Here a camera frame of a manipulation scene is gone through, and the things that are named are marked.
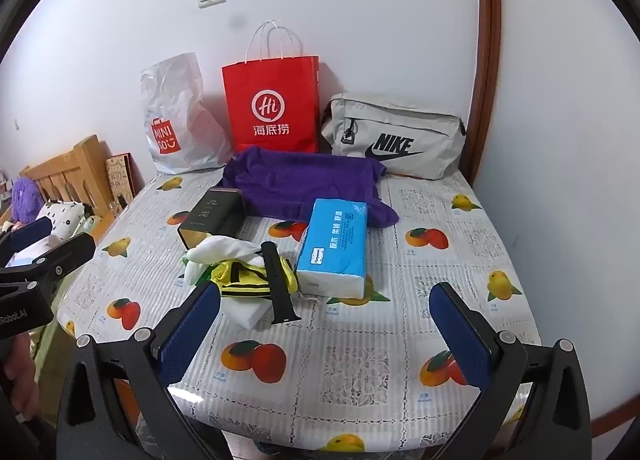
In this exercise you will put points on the dark green box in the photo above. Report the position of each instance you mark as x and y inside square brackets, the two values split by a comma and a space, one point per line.
[212, 215]

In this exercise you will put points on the white sponge block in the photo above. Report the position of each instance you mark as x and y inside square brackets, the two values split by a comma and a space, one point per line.
[247, 314]

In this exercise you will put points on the brown patterned box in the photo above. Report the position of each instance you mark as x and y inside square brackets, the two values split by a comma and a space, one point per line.
[119, 179]

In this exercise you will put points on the wooden headboard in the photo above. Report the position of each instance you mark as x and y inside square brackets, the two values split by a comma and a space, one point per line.
[70, 169]

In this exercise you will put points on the grey zipped fabric bag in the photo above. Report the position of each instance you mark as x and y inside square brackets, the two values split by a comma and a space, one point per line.
[395, 139]

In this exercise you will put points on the fruit print tablecloth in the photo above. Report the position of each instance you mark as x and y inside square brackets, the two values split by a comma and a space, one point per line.
[380, 340]

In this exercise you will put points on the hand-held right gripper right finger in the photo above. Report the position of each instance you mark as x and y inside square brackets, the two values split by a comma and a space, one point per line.
[457, 335]

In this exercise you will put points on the red paper shopping bag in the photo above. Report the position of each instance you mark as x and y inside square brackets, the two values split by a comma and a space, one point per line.
[272, 109]

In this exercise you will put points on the blue tissue pack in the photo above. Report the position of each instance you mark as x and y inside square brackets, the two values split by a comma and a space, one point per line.
[335, 245]

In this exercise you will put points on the brown wooden door frame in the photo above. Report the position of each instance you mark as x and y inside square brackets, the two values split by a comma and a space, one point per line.
[487, 39]

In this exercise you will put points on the purple plush toy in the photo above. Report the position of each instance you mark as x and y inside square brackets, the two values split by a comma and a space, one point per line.
[24, 200]

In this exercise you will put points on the white dotted pillow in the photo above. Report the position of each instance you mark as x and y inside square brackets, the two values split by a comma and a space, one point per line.
[60, 217]

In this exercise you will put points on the purple towel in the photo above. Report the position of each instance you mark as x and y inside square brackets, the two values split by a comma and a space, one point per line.
[290, 179]

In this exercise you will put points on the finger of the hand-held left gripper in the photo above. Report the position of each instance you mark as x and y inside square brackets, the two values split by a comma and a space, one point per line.
[30, 234]
[62, 255]

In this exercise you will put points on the pale green bedding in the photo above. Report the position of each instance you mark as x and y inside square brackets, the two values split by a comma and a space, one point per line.
[50, 340]

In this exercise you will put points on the white plastic shopping bag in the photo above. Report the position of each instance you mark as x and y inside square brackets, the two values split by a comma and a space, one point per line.
[175, 104]

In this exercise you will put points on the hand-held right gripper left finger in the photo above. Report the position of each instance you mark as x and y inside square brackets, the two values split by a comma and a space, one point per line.
[192, 322]

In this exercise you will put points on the person's left hand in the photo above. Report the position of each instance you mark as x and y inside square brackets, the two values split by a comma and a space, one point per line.
[16, 370]

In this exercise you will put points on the yellow black pouch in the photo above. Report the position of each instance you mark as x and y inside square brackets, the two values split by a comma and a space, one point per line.
[240, 282]

